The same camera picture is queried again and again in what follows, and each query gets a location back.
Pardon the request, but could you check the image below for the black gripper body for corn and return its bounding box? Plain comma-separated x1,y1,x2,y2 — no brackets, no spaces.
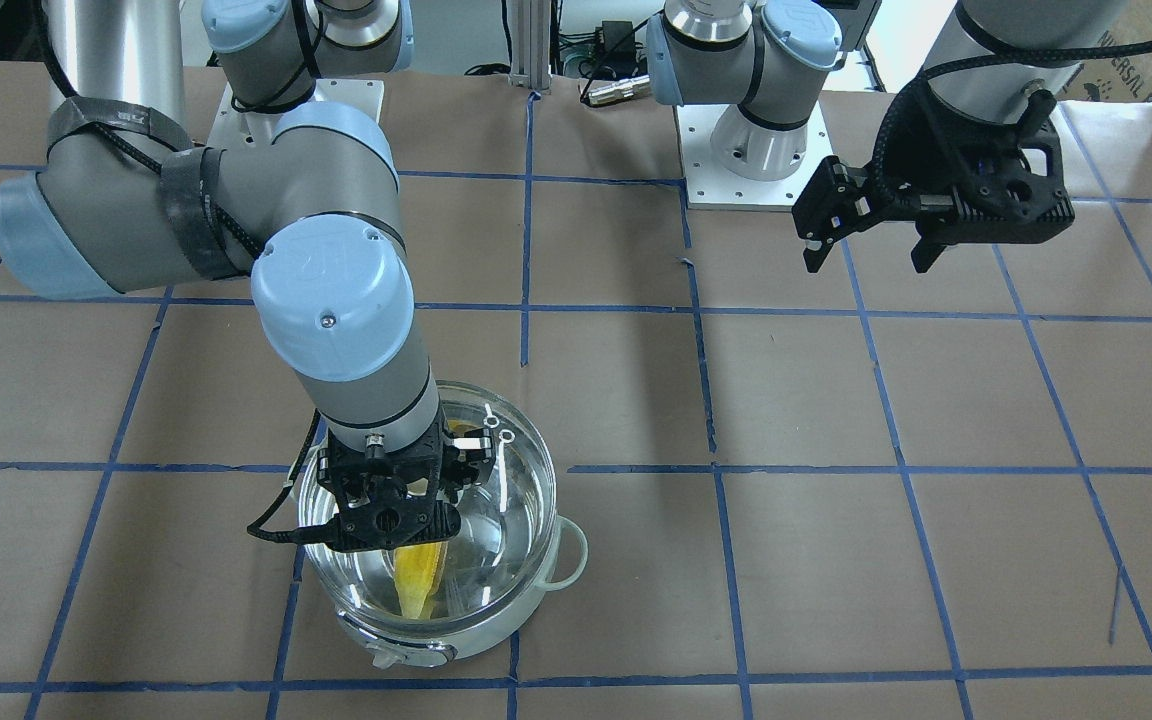
312,420,497,544

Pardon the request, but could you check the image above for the black gripper body over pot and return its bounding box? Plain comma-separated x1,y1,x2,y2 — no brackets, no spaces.
867,90,1075,247

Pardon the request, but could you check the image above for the yellow corn cob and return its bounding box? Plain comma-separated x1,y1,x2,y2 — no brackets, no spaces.
393,420,482,620

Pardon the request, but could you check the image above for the silver robot arm with corn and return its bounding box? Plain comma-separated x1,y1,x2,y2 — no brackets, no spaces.
0,1,493,553

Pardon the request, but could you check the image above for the silver robot arm with lid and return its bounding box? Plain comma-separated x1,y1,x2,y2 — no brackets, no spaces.
646,1,1124,272

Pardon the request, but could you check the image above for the white cooking pot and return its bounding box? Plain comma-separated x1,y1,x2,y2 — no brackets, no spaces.
296,380,589,669

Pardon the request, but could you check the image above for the brown paper table cover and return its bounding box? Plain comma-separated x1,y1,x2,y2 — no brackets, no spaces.
0,63,1152,719

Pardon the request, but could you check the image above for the black power adapter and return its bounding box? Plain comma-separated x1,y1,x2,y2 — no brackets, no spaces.
594,20,636,61

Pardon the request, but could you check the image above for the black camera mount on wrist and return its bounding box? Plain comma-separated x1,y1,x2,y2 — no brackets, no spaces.
324,498,461,553

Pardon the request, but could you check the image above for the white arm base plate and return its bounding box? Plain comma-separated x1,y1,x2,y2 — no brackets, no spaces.
675,105,832,211

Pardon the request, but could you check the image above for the aluminium frame post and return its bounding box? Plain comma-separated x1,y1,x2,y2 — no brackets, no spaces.
506,0,556,94

